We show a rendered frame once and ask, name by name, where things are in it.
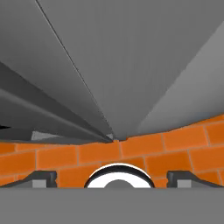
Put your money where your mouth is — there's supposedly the dark grey extractor hood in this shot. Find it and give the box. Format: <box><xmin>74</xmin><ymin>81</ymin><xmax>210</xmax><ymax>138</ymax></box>
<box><xmin>0</xmin><ymin>60</ymin><xmax>114</xmax><ymax>145</ymax></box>

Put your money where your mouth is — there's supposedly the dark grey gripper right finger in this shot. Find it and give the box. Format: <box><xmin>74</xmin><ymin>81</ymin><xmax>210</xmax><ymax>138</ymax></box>
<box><xmin>166</xmin><ymin>170</ymin><xmax>224</xmax><ymax>189</ymax></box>

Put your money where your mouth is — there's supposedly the grey cupboard door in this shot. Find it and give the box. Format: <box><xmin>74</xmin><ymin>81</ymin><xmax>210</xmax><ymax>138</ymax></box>
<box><xmin>0</xmin><ymin>0</ymin><xmax>114</xmax><ymax>142</ymax></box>
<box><xmin>36</xmin><ymin>0</ymin><xmax>224</xmax><ymax>141</ymax></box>

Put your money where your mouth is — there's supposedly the pale grey cupboard panel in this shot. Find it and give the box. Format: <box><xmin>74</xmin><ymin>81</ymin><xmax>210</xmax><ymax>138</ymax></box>
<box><xmin>136</xmin><ymin>21</ymin><xmax>224</xmax><ymax>137</ymax></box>

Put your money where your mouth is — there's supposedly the round white and black object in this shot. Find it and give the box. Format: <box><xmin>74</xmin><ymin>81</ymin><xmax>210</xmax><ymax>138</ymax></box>
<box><xmin>83</xmin><ymin>162</ymin><xmax>155</xmax><ymax>189</ymax></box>

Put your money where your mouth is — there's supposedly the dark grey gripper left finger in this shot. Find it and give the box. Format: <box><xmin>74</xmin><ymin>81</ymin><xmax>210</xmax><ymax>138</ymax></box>
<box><xmin>0</xmin><ymin>170</ymin><xmax>58</xmax><ymax>189</ymax></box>

